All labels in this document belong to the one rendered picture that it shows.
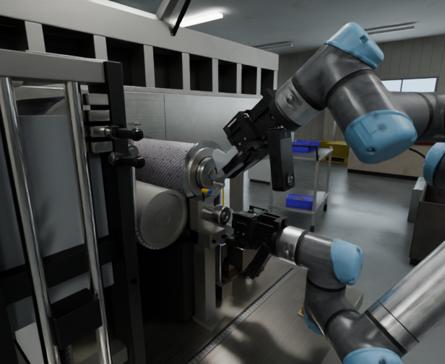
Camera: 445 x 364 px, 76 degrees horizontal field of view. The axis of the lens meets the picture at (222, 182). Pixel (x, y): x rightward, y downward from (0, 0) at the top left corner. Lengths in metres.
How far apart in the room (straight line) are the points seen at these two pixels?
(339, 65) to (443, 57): 8.75
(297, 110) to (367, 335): 0.36
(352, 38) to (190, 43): 0.72
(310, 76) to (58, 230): 0.39
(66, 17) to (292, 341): 0.91
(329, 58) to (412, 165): 6.41
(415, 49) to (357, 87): 8.83
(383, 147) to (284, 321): 0.50
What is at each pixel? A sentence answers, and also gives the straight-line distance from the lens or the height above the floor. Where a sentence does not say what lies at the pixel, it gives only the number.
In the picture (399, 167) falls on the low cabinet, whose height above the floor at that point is 0.23.
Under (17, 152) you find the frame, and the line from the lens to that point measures 0.32.
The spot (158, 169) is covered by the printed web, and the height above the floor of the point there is 1.26.
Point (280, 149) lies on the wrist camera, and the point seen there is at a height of 1.32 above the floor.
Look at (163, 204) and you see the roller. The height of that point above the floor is 1.21.
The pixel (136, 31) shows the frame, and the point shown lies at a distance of 0.96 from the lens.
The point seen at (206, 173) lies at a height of 1.26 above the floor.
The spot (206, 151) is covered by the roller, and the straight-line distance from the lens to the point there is 0.63.
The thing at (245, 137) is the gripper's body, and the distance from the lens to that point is 0.53.
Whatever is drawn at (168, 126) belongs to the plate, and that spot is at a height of 1.34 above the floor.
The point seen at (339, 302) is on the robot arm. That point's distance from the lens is 0.60.
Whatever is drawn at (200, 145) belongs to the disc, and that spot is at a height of 1.31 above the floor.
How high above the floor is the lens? 1.39
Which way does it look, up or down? 14 degrees down
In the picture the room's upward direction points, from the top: straight up
